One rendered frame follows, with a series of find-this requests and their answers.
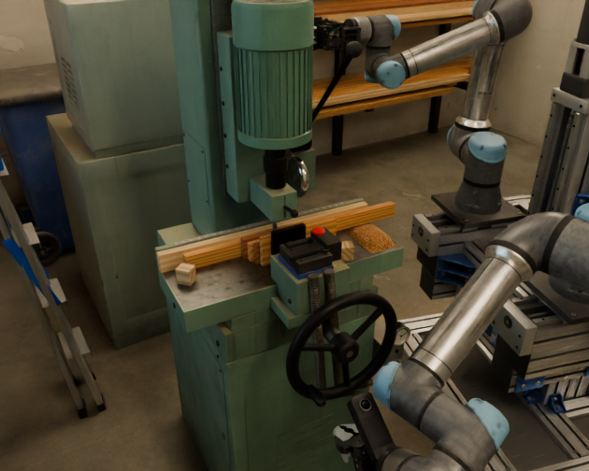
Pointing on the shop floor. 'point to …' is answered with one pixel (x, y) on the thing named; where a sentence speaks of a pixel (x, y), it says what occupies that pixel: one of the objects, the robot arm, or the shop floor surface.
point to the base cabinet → (261, 405)
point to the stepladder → (42, 291)
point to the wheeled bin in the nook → (33, 149)
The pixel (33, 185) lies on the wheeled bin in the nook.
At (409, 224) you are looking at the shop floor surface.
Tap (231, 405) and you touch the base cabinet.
